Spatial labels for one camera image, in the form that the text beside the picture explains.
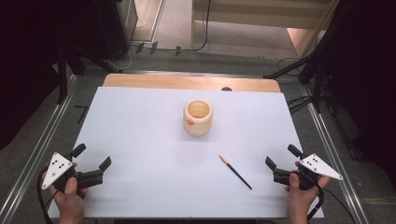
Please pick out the white table mat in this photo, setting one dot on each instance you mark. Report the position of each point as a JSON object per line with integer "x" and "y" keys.
{"x": 155, "y": 149}

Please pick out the aluminium floor rail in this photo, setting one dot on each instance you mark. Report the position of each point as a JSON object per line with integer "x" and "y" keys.
{"x": 333, "y": 155}
{"x": 34, "y": 149}

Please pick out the light wooden furniture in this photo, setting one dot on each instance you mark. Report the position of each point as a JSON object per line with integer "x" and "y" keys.
{"x": 258, "y": 15}

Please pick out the black curtain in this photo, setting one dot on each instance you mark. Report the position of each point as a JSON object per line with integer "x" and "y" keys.
{"x": 25, "y": 62}
{"x": 367, "y": 77}

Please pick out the wooden table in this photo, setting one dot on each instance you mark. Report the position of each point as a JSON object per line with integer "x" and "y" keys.
{"x": 174, "y": 81}

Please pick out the black floor tape strip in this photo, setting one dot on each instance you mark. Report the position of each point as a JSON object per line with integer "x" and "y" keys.
{"x": 82, "y": 112}

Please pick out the person's right hand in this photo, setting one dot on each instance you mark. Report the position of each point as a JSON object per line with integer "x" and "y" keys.
{"x": 299, "y": 202}

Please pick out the dark round table grommet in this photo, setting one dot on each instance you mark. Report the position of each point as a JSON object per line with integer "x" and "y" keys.
{"x": 226, "y": 89}

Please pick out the black metal stand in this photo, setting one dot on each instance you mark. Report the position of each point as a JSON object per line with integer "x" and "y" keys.
{"x": 62, "y": 74}
{"x": 317, "y": 81}

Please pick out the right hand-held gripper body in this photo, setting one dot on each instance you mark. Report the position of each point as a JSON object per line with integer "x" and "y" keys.
{"x": 320, "y": 168}

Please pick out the beige wooden cup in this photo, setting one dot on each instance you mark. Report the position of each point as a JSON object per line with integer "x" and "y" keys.
{"x": 198, "y": 119}

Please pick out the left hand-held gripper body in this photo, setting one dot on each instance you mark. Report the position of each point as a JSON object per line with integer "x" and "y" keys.
{"x": 57, "y": 169}

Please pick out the person's left hand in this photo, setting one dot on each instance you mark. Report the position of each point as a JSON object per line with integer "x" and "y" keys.
{"x": 71, "y": 202}

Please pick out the dark cabinet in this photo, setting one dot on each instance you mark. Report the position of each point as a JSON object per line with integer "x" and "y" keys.
{"x": 116, "y": 25}

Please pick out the black pencil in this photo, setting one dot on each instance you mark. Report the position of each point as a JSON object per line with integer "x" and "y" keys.
{"x": 236, "y": 173}

